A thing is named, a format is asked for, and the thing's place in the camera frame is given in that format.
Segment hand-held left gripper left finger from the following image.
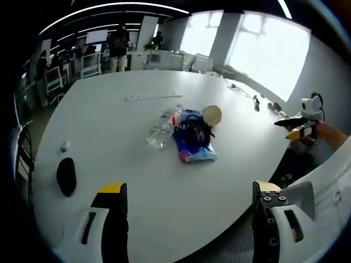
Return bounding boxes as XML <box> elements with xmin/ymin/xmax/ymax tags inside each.
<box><xmin>52</xmin><ymin>182</ymin><xmax>130</xmax><ymax>263</ymax></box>

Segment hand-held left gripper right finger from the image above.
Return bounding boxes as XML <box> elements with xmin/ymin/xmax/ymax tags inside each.
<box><xmin>251</xmin><ymin>180</ymin><xmax>325</xmax><ymax>263</ymax></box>

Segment black oval pouch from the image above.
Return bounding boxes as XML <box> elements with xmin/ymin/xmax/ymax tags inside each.
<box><xmin>56</xmin><ymin>158</ymin><xmax>77</xmax><ymax>197</ymax></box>

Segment beige round cap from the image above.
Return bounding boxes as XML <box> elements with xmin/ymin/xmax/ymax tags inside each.
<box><xmin>202</xmin><ymin>105</ymin><xmax>223</xmax><ymax>128</ymax></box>

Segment black cable bundle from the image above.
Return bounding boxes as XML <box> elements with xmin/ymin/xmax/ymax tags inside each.
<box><xmin>178</xmin><ymin>115</ymin><xmax>217</xmax><ymax>146</ymax></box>

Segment blue snack packet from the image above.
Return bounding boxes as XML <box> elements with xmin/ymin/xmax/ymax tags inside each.
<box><xmin>172</xmin><ymin>109</ymin><xmax>218</xmax><ymax>164</ymax></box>

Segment clear plastic bottle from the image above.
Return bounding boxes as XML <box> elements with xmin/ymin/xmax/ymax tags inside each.
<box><xmin>146</xmin><ymin>104</ymin><xmax>185</xmax><ymax>150</ymax></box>

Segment person's dark trousers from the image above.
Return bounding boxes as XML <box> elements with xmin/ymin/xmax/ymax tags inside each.
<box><xmin>269</xmin><ymin>147</ymin><xmax>316</xmax><ymax>190</ymax></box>

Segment person's white shirt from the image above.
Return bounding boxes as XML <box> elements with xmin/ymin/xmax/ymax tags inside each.
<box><xmin>279</xmin><ymin>131</ymin><xmax>351</xmax><ymax>263</ymax></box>

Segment black chair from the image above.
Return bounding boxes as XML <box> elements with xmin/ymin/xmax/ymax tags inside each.
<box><xmin>15</xmin><ymin>128</ymin><xmax>36</xmax><ymax>198</ymax></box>

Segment white table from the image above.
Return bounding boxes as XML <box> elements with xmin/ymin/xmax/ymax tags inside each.
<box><xmin>32</xmin><ymin>69</ymin><xmax>302</xmax><ymax>263</ymax></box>

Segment white power strip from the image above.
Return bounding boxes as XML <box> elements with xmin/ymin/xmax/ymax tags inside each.
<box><xmin>126</xmin><ymin>93</ymin><xmax>183</xmax><ymax>102</ymax></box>

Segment white cable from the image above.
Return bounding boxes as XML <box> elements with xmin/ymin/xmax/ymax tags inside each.
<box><xmin>227</xmin><ymin>81</ymin><xmax>251</xmax><ymax>99</ymax></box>

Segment wall monitor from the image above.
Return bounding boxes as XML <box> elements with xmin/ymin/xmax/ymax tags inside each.
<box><xmin>86</xmin><ymin>30</ymin><xmax>109</xmax><ymax>45</ymax></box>

